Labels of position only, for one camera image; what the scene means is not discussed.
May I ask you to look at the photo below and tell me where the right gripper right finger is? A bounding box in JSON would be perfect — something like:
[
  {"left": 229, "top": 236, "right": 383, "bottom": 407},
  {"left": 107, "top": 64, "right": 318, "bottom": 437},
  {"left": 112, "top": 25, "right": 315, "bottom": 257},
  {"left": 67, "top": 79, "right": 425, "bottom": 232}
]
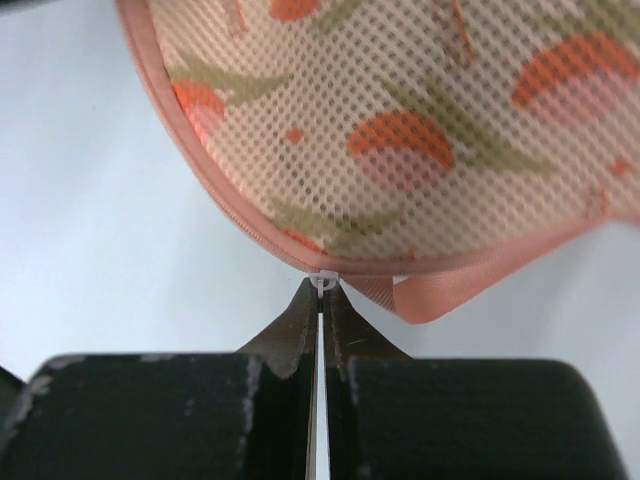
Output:
[{"left": 322, "top": 286, "right": 627, "bottom": 479}]

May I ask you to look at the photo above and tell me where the floral mesh laundry bag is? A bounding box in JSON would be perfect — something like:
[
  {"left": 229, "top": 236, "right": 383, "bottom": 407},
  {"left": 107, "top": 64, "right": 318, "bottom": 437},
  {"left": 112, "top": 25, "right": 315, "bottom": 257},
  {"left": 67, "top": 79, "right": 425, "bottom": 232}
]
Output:
[{"left": 117, "top": 1, "right": 639, "bottom": 324}]

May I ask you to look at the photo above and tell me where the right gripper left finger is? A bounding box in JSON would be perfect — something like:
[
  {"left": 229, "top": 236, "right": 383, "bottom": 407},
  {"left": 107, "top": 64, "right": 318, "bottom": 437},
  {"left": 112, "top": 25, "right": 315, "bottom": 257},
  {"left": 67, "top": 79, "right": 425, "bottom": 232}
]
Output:
[{"left": 1, "top": 280, "right": 319, "bottom": 479}]

